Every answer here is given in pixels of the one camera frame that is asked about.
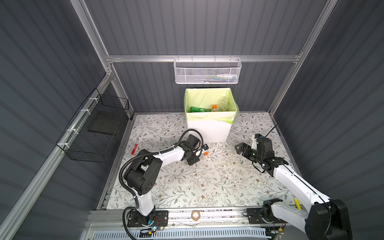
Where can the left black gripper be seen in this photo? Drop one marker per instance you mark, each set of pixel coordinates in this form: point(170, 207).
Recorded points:
point(191, 162)

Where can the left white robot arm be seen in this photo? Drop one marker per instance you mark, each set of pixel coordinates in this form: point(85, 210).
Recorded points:
point(139, 174)

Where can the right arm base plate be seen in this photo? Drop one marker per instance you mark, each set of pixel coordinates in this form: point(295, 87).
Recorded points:
point(261, 216)

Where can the red marker pen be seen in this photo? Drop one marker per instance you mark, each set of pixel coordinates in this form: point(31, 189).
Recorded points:
point(136, 145)

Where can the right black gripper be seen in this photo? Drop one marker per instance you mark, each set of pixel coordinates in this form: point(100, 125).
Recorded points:
point(243, 144)

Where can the orange cap bottle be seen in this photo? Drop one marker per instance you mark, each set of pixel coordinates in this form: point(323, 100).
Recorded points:
point(206, 153)

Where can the white green label bottle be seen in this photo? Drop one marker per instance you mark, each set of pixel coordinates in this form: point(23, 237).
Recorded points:
point(223, 106)

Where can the small bottle in white basket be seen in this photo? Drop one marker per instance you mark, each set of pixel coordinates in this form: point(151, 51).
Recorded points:
point(226, 78)

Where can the black wire mesh basket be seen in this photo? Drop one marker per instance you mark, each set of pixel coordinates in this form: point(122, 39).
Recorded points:
point(98, 129)

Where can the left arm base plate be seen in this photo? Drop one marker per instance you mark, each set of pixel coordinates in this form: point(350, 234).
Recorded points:
point(155, 219)

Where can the yellow tag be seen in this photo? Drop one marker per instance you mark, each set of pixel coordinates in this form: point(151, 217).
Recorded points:
point(297, 203)

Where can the white waste bin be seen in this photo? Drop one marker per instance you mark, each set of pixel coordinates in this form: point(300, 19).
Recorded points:
point(212, 131)

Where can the green sprite bottle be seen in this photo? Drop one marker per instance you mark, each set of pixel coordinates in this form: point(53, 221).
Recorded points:
point(199, 110)

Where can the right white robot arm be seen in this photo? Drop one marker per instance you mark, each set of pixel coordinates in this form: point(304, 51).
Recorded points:
point(322, 217)

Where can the green bin liner bag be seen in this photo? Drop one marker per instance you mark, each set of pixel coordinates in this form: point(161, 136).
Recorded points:
point(206, 98)

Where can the orange label clear bottle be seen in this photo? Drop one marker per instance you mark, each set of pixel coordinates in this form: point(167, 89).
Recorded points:
point(215, 108)

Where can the roll of tape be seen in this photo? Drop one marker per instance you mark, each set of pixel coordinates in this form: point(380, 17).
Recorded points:
point(195, 215)

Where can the white perforated cable tray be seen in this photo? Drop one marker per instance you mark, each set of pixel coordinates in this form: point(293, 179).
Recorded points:
point(204, 233)

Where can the white wire mesh basket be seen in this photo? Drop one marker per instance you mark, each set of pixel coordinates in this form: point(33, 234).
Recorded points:
point(202, 71)

